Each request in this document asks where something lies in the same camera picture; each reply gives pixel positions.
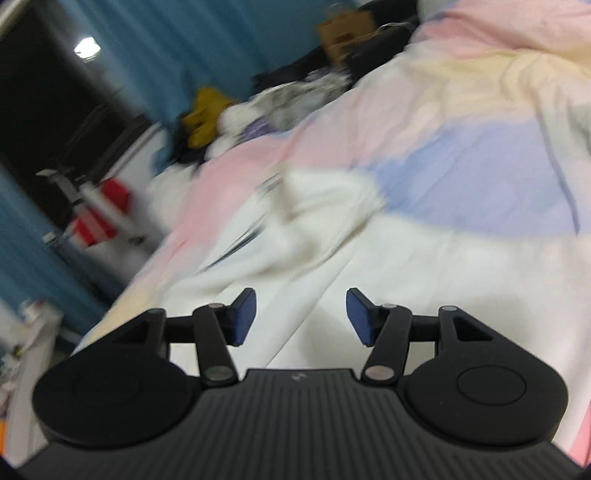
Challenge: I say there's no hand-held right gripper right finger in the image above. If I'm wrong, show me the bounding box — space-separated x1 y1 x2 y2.
346 287 497 385

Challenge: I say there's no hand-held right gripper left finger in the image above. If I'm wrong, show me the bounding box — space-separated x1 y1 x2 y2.
109 287 257 387

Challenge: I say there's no white garment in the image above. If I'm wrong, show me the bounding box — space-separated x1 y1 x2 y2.
175 168 588 459

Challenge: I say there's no grey white clothes pile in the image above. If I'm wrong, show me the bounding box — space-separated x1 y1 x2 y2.
213 71 354 155

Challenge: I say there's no white crumpled quilt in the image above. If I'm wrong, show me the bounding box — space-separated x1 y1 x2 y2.
147 161 206 220

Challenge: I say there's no red garment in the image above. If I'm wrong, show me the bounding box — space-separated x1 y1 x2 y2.
71 178 134 251

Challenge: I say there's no pastel bed sheet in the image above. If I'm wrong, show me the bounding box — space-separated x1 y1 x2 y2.
73 0 591 468

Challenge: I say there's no mustard yellow garment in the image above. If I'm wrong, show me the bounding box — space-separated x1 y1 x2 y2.
181 87 242 149

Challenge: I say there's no blue curtain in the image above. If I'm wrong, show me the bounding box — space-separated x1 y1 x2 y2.
0 170 114 344
58 0 356 125

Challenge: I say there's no white dressing desk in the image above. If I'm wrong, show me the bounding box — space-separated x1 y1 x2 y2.
0 298 66 464

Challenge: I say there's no dark window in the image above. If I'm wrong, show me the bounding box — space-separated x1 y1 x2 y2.
0 7 155 227

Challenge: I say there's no brown paper bag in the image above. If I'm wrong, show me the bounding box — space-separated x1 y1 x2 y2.
315 8 378 69

